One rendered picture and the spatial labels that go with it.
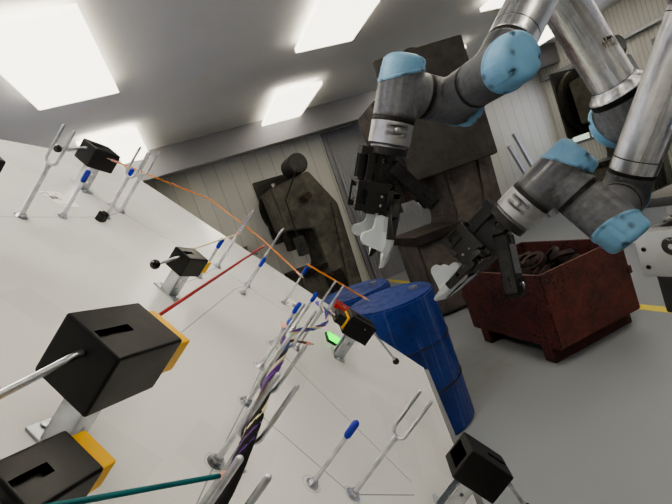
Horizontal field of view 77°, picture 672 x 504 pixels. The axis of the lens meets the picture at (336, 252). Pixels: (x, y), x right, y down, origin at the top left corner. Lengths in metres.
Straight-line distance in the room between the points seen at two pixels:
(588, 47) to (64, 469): 1.05
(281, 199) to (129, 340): 5.44
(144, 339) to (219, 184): 6.42
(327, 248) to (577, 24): 5.08
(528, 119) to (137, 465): 9.23
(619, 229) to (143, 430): 0.68
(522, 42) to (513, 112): 8.51
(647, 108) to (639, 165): 0.09
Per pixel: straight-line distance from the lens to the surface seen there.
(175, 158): 6.27
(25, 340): 0.48
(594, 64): 1.09
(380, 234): 0.75
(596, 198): 0.77
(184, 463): 0.43
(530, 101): 9.55
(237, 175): 6.77
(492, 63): 0.69
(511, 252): 0.80
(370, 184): 0.74
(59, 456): 0.29
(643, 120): 0.86
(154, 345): 0.33
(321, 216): 5.89
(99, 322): 0.33
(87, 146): 0.92
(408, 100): 0.75
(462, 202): 4.40
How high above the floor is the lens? 1.35
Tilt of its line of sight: 5 degrees down
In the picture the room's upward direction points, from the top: 20 degrees counter-clockwise
